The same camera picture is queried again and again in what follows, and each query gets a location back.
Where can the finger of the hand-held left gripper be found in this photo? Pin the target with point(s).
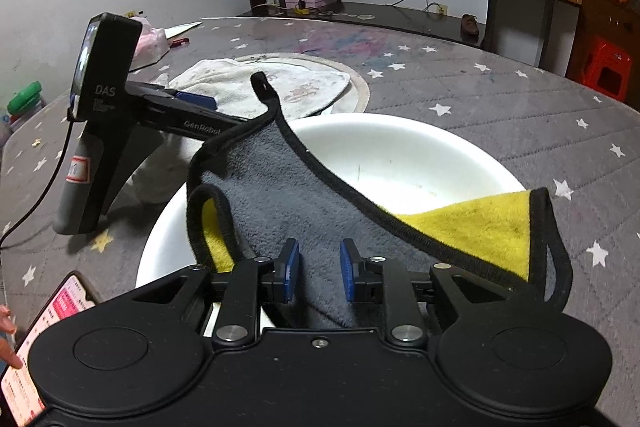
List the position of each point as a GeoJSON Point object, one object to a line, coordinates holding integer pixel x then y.
{"type": "Point", "coordinates": [196, 100]}

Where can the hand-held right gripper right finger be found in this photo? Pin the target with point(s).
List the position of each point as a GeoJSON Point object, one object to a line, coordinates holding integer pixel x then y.
{"type": "Point", "coordinates": [348, 272]}

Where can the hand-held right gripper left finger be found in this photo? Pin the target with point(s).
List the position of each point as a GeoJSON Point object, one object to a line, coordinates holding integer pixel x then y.
{"type": "Point", "coordinates": [290, 269]}

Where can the yellow and grey cleaning cloth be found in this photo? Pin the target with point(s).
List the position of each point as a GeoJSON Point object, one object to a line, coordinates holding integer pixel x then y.
{"type": "Point", "coordinates": [280, 187]}

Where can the person's left hand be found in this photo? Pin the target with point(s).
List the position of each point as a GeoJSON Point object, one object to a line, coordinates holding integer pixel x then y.
{"type": "Point", "coordinates": [6, 324]}

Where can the white stained cloth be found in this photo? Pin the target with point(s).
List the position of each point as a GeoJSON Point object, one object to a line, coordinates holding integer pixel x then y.
{"type": "Point", "coordinates": [225, 82]}

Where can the white paper sheet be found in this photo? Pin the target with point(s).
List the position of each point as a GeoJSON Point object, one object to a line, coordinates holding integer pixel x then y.
{"type": "Point", "coordinates": [182, 30]}

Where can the pink plastic bag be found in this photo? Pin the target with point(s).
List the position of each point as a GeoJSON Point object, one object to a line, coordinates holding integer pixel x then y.
{"type": "Point", "coordinates": [150, 44]}

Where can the green plastic bottle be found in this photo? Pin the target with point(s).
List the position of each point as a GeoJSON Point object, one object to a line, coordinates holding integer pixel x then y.
{"type": "Point", "coordinates": [25, 99]}

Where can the pink box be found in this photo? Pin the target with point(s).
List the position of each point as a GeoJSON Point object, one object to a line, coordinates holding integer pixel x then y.
{"type": "Point", "coordinates": [302, 3]}

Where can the round beige mat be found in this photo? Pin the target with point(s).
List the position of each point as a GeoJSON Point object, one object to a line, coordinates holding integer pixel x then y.
{"type": "Point", "coordinates": [357, 92]}

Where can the smartphone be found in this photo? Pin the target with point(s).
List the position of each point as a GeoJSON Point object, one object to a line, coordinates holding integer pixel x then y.
{"type": "Point", "coordinates": [55, 307]}

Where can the black television stand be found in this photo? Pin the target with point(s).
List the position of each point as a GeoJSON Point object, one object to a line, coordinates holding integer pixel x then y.
{"type": "Point", "coordinates": [400, 19]}

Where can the grey star-print tablecloth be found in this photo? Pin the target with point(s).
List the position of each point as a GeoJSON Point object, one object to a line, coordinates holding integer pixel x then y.
{"type": "Point", "coordinates": [450, 72]}

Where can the brown shoe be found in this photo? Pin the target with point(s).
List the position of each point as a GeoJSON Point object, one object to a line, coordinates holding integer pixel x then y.
{"type": "Point", "coordinates": [470, 26]}

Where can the red plastic stool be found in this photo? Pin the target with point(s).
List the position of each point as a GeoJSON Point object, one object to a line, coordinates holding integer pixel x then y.
{"type": "Point", "coordinates": [607, 57]}

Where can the brown wooden cabinet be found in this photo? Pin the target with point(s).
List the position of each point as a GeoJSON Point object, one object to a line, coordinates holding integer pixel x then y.
{"type": "Point", "coordinates": [600, 7]}

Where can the wall socket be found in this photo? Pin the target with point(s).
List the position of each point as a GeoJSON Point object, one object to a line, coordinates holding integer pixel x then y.
{"type": "Point", "coordinates": [442, 9]}

